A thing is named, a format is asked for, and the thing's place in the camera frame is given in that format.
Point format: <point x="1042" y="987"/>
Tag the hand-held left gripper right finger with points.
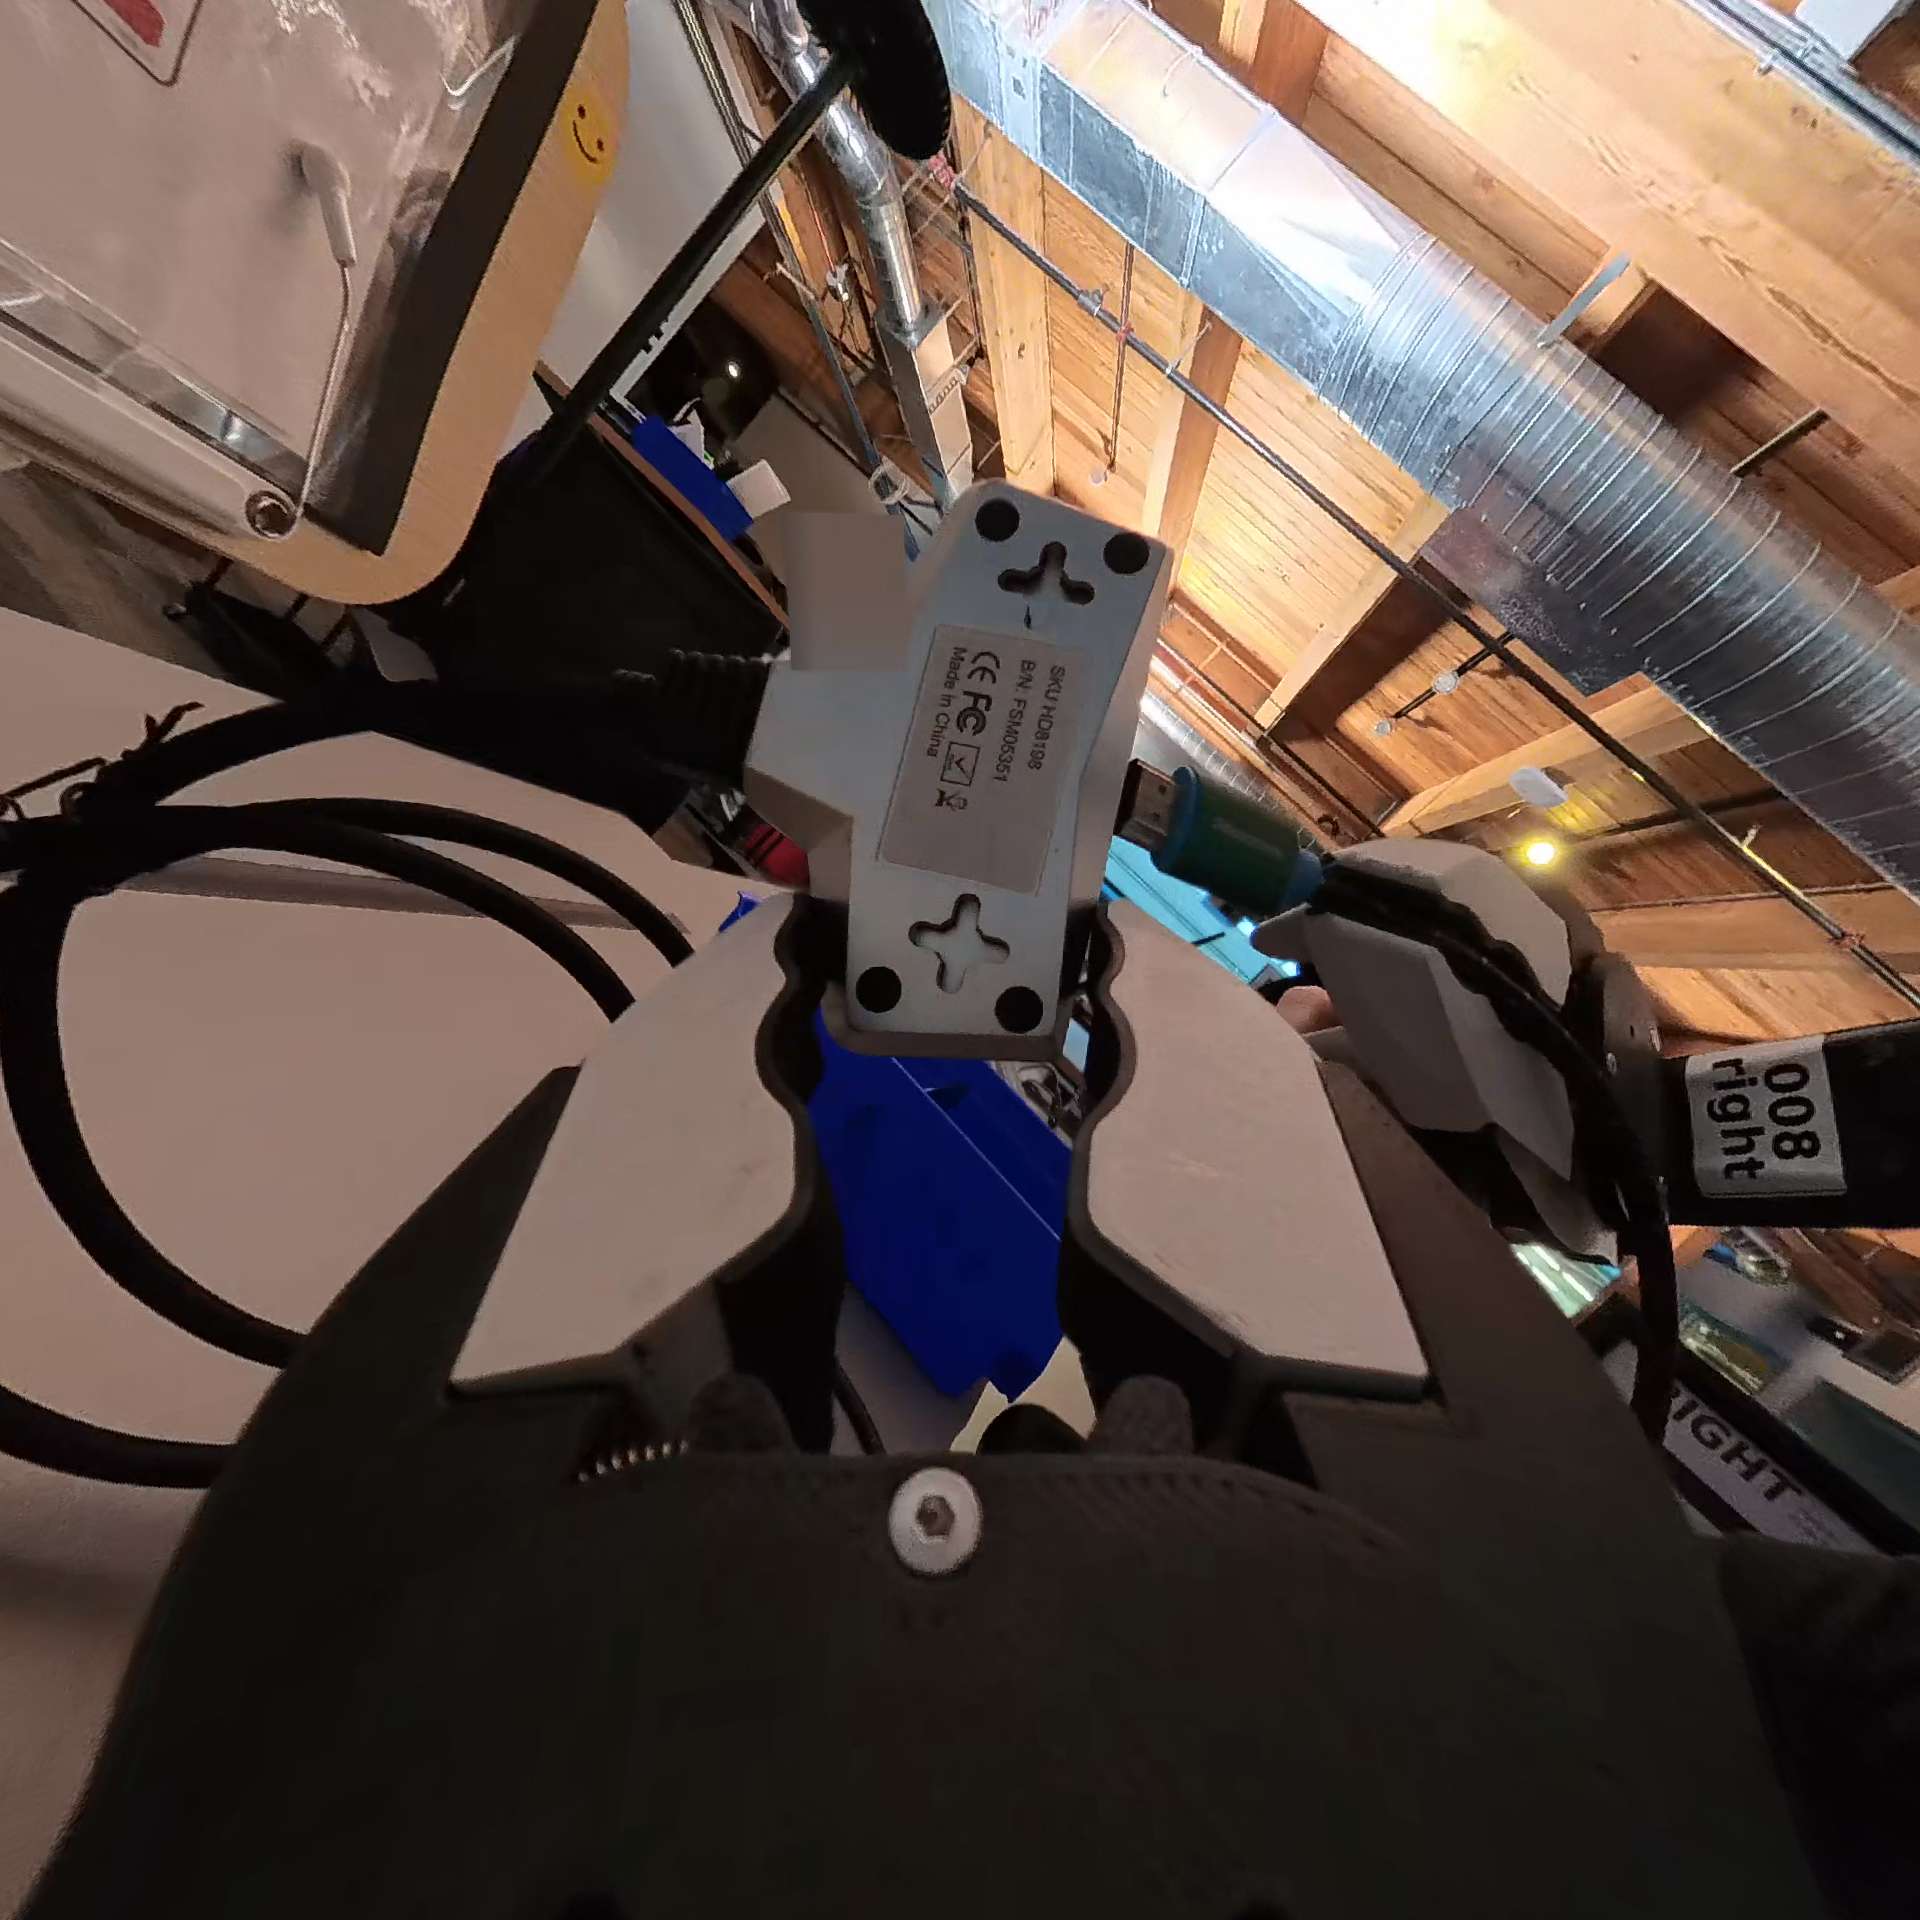
<point x="1231" y="1186"/>

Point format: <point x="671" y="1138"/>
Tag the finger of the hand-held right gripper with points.
<point x="1472" y="878"/>
<point x="1410" y="1018"/>

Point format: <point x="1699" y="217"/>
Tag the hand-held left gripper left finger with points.
<point x="662" y="1170"/>

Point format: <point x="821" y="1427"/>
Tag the silver hdmi splitter box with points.
<point x="989" y="750"/>

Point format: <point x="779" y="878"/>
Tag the round ceiling lamp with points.
<point x="1538" y="853"/>

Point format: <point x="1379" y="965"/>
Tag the blue plastic bin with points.
<point x="931" y="1199"/>

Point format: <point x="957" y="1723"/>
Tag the thin black ceiling pipe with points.
<point x="1200" y="375"/>

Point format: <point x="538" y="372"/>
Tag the grey metal pipe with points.
<point x="885" y="224"/>

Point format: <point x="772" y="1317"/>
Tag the wood-edged board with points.
<point x="496" y="301"/>

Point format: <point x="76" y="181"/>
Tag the black rod with wheel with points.
<point x="707" y="224"/>

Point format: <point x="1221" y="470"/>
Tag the white box with clear cover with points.
<point x="180" y="180"/>

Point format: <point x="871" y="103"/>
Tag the silver ventilation duct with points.
<point x="1502" y="419"/>

